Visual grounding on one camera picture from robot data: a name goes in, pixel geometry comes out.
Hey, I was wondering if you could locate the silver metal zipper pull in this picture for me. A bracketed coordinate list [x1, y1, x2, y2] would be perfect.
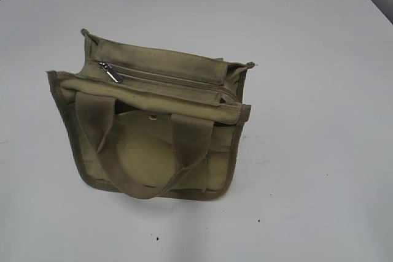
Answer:
[99, 61, 123, 83]

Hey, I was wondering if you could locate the olive yellow canvas bag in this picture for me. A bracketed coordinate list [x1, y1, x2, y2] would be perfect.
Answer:
[47, 29, 254, 201]

